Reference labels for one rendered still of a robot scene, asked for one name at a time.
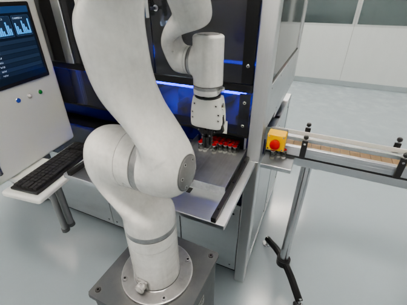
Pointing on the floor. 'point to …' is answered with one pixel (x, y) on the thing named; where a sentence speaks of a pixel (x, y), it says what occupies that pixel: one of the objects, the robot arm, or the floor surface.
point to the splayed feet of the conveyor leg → (285, 270)
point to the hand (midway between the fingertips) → (207, 140)
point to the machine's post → (258, 123)
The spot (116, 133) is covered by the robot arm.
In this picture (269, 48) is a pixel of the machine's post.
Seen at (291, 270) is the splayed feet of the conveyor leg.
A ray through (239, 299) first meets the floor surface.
